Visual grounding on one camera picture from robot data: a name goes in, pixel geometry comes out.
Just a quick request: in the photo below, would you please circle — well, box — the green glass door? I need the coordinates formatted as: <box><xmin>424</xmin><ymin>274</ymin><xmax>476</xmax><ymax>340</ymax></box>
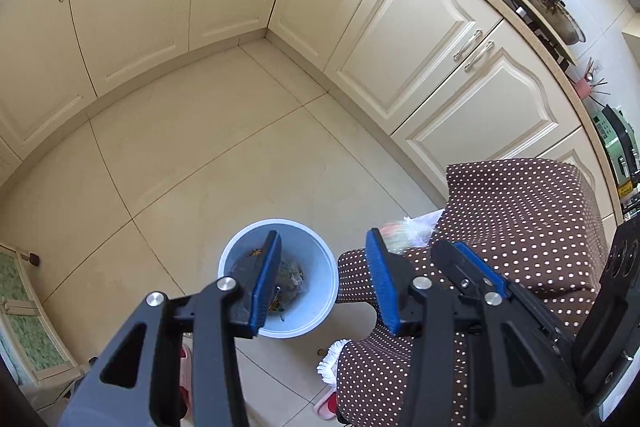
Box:
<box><xmin>0</xmin><ymin>244</ymin><xmax>83</xmax><ymax>388</ymax></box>

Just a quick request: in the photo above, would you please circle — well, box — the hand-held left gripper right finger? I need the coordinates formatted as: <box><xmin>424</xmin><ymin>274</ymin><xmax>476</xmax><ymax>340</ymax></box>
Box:
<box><xmin>365</xmin><ymin>228</ymin><xmax>591</xmax><ymax>427</ymax></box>

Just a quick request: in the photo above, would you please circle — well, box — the green kitchen appliance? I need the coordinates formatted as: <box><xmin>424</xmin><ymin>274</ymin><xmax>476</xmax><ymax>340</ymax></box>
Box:
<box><xmin>590</xmin><ymin>104</ymin><xmax>640</xmax><ymax>202</ymax></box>

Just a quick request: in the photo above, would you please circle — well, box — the pink slipper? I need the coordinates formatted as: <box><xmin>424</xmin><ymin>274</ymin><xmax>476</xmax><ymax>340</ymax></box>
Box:
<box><xmin>177</xmin><ymin>342</ymin><xmax>196</xmax><ymax>423</ymax></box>
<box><xmin>312</xmin><ymin>384</ymin><xmax>341</xmax><ymax>420</ymax></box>

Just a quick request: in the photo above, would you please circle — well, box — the pink utensil holder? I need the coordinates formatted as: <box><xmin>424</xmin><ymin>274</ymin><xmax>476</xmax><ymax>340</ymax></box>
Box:
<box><xmin>574</xmin><ymin>57</ymin><xmax>610</xmax><ymax>100</ymax></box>

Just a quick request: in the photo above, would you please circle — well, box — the green crumpled wrapper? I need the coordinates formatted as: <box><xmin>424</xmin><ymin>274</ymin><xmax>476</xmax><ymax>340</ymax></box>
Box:
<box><xmin>277</xmin><ymin>259</ymin><xmax>306</xmax><ymax>295</ymax></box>

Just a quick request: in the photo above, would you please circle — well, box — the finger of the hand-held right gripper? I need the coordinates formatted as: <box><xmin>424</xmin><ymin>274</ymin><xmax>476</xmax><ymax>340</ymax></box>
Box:
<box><xmin>432</xmin><ymin>240</ymin><xmax>576</xmax><ymax>360</ymax></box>
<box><xmin>455</xmin><ymin>242</ymin><xmax>576</xmax><ymax>335</ymax></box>

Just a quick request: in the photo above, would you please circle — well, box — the clear plastic bag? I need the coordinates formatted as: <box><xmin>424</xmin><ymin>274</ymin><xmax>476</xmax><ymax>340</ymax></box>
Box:
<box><xmin>377</xmin><ymin>216</ymin><xmax>443</xmax><ymax>254</ymax></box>

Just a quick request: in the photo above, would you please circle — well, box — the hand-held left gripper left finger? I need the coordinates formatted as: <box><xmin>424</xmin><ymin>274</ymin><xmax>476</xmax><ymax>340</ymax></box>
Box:
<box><xmin>60</xmin><ymin>230</ymin><xmax>284</xmax><ymax>427</ymax></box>

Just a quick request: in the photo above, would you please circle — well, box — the white fringed cloth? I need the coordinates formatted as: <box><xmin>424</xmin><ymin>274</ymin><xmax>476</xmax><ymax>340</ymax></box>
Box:
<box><xmin>314</xmin><ymin>339</ymin><xmax>353</xmax><ymax>385</ymax></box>

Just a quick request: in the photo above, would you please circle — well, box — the light blue trash bin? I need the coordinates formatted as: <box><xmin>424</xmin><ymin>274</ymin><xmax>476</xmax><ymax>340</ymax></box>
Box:
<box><xmin>218</xmin><ymin>219</ymin><xmax>340</xmax><ymax>340</ymax></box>

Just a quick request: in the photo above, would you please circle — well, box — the brown polka dot cloth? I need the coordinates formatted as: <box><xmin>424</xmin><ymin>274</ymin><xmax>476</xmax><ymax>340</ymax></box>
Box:
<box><xmin>336</xmin><ymin>158</ymin><xmax>608</xmax><ymax>427</ymax></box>

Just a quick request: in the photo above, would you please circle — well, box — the frying pan with lid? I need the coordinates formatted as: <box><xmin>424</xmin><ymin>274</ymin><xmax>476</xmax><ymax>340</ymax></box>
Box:
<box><xmin>517</xmin><ymin>0</ymin><xmax>587</xmax><ymax>46</ymax></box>

